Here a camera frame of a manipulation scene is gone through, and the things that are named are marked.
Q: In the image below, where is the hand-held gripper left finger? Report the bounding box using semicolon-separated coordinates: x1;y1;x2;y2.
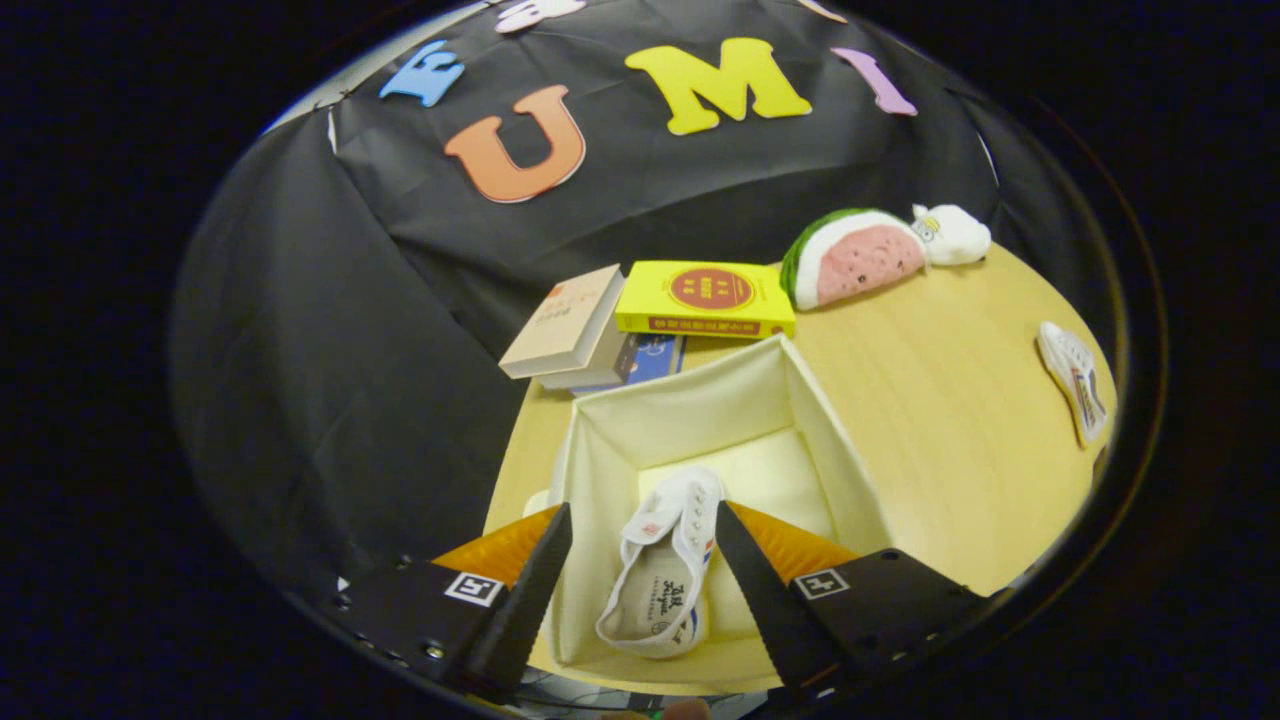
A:
335;503;573;701

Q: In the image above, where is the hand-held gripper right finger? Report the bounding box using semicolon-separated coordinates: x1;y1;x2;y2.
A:
715;500;989;701

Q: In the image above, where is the white canvas shoe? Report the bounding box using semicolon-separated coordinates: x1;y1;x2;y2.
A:
1035;320;1110;449
595;465;727;660

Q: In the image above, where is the cream fabric storage box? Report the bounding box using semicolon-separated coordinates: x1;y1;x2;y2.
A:
545;333;897;697

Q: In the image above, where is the white book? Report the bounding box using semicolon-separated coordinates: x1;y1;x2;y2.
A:
538;318;633;392

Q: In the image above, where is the blue book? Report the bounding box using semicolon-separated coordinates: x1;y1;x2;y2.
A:
618;333;687;387

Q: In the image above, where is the yellow book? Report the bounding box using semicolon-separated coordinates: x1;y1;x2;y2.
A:
614;260;798;341

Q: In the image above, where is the watermelon slice plush toy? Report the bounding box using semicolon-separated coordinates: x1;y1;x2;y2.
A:
779;207;929;313

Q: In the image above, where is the white plush toy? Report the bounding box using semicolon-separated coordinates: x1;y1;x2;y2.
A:
909;203;993;268

